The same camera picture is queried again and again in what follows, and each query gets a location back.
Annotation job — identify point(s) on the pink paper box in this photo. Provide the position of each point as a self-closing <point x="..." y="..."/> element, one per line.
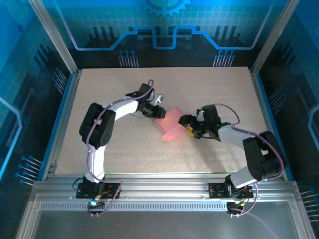
<point x="169" y="122"/>

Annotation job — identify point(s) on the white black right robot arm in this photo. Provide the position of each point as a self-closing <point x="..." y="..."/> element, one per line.
<point x="264" y="159"/>

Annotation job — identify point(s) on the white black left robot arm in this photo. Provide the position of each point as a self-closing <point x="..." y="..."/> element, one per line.
<point x="99" y="132"/>

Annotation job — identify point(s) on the aluminium mounting beam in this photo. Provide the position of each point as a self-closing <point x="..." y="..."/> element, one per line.
<point x="162" y="186"/>

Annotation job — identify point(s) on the blue table edge strip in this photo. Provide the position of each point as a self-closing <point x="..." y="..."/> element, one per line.
<point x="273" y="124"/>
<point x="56" y="124"/>

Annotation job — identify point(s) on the slotted aluminium strip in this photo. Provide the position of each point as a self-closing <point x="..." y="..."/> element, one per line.
<point x="162" y="206"/>

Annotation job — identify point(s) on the small black connector board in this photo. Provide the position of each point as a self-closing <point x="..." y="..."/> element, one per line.
<point x="233" y="206"/>
<point x="98" y="204"/>

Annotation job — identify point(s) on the grey metal sheet panel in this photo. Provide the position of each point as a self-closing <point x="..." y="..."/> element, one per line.
<point x="162" y="224"/>

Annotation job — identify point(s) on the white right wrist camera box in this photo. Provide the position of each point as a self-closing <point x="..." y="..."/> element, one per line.
<point x="199" y="114"/>

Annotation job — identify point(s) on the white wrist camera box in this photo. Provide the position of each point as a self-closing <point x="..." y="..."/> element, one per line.
<point x="159" y="97"/>
<point x="199" y="114"/>

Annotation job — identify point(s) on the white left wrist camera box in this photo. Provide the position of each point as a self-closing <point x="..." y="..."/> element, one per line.
<point x="159" y="97"/>

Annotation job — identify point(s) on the aluminium side rail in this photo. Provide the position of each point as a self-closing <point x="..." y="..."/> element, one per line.
<point x="259" y="99"/>
<point x="71" y="99"/>

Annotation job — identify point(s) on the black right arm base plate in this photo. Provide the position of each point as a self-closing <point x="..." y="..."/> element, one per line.
<point x="216" y="191"/>

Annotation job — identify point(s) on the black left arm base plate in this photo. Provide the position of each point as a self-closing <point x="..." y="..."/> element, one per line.
<point x="84" y="194"/>

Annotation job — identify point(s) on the aluminium frame post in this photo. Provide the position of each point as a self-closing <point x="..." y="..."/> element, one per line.
<point x="53" y="37"/>
<point x="271" y="37"/>

